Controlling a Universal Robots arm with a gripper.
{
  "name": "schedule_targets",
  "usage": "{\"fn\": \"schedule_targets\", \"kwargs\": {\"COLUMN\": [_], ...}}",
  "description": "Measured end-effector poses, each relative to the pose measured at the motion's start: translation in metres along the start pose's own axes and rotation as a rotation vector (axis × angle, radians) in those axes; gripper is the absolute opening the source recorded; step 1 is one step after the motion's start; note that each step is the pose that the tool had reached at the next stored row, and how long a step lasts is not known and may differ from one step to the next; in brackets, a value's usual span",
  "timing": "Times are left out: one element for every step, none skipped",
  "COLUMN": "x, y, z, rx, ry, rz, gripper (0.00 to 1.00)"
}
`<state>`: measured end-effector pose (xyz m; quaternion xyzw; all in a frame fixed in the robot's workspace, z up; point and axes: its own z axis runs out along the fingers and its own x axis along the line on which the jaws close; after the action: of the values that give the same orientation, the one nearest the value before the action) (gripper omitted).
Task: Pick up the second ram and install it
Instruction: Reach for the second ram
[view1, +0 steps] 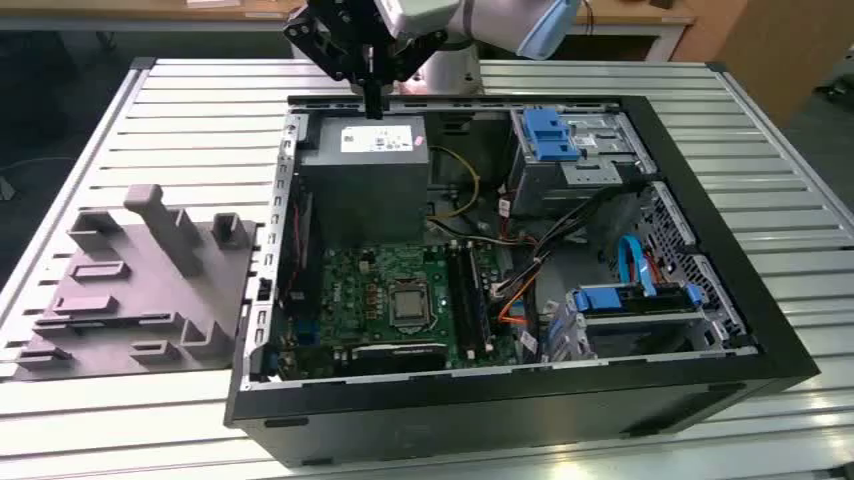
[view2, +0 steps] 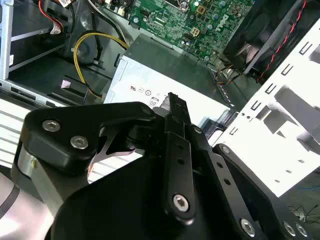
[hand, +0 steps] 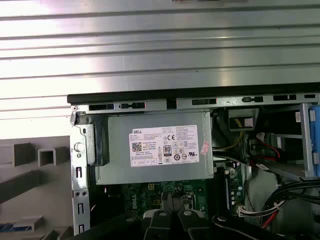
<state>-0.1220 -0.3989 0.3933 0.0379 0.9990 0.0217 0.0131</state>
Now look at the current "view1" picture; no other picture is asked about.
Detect hard disk in blue carrier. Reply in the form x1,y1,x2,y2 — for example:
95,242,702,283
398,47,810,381
573,282,706,316

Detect wooden desk white legs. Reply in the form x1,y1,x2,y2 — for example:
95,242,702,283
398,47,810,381
0,0,697,61

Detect blue flat data wire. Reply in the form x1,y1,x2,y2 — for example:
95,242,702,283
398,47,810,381
617,233,659,299

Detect orange wire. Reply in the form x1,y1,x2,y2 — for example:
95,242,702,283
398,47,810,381
498,284,535,326

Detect yellow wire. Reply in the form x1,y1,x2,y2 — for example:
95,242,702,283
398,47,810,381
426,144,482,219

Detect metal drive cage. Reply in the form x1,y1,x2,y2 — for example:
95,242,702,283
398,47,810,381
510,107,659,216

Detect silver CPU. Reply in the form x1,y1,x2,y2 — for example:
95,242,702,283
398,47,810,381
388,288,432,324

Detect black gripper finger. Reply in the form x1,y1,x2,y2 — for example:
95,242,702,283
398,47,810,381
283,7,375,119
374,32,449,119

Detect black RAM slot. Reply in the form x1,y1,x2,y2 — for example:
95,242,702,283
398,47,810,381
445,242,477,359

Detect black wire bundle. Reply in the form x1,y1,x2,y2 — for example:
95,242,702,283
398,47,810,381
493,184,653,301

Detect blue plastic drive latch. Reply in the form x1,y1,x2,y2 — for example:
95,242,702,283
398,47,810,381
523,108,581,164

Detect black graphics card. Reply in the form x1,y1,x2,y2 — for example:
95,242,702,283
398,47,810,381
350,341,449,374

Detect black PC case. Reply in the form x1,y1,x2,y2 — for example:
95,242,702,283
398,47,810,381
223,93,821,469

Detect wooden cabinet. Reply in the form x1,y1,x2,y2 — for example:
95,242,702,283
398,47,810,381
670,0,854,130

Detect grey parts rack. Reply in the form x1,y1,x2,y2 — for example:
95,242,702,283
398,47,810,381
0,183,266,386

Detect grey power supply unit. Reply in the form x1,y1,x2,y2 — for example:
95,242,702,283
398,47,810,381
296,115,432,246

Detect CPU socket metal frame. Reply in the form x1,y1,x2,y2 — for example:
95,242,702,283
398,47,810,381
383,276,439,335

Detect metal disk bay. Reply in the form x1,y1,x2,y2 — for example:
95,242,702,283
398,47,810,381
563,287,762,364

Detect green motherboard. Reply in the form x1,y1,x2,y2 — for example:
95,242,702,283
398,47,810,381
276,242,529,379

